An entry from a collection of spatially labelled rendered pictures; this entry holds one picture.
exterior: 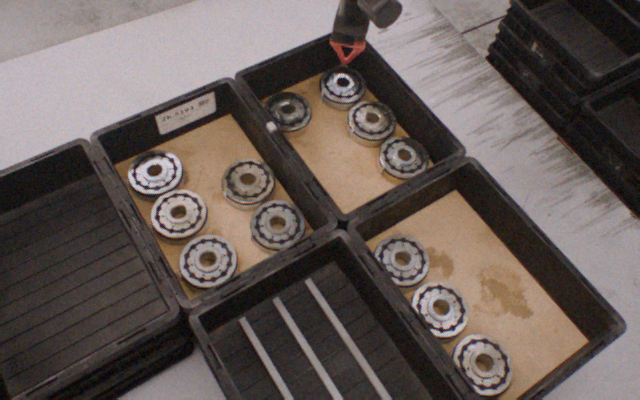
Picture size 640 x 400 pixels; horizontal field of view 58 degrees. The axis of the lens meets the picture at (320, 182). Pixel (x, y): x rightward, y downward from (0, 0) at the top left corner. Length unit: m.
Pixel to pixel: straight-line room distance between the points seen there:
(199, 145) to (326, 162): 0.26
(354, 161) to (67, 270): 0.58
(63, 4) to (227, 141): 1.76
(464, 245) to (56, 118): 0.97
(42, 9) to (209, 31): 1.37
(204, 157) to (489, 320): 0.63
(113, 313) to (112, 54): 0.75
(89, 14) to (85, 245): 1.77
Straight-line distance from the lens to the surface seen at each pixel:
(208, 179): 1.16
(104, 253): 1.12
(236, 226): 1.10
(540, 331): 1.13
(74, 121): 1.47
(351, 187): 1.15
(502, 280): 1.14
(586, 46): 2.15
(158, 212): 1.10
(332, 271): 1.07
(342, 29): 1.12
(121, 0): 2.82
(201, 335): 0.92
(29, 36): 2.76
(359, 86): 1.28
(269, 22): 1.63
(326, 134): 1.22
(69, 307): 1.09
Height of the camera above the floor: 1.81
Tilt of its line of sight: 58 degrees down
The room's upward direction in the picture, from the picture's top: 8 degrees clockwise
